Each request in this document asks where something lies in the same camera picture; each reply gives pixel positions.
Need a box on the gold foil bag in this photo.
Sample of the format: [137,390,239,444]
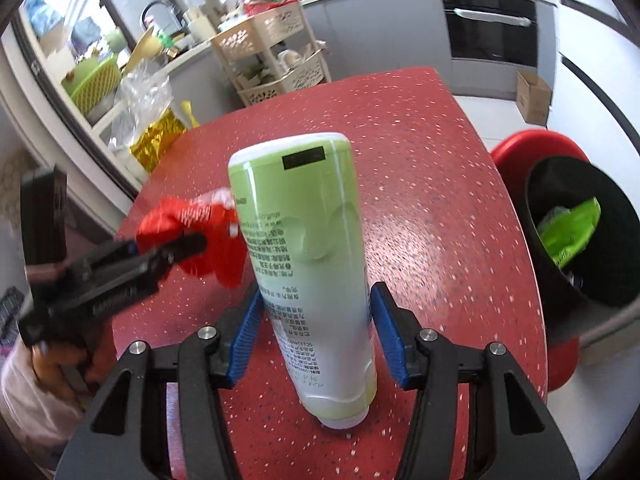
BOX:
[130,107,186,174]

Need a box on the person's left hand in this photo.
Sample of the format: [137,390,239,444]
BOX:
[30,324,117,402]

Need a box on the green plastic wrapper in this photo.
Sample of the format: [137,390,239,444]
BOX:
[537,197,601,269]

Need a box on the beige plastic basket rack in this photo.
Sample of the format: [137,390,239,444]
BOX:
[212,1,332,106]

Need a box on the clear plastic bag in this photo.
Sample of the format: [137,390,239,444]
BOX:
[107,60,174,152]

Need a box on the built-in black oven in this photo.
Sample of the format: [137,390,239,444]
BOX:
[442,0,538,67]

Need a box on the red snack wrapper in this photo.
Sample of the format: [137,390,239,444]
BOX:
[134,188,247,288]

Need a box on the red bin black liner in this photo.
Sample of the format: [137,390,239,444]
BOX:
[490,129,639,390]

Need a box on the green woven basket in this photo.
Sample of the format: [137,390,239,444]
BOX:
[61,54,122,115]

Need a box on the green white lotion tube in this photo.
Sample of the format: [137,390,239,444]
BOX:
[228,132,376,430]

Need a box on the small cardboard box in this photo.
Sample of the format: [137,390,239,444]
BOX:
[515,72,552,127]

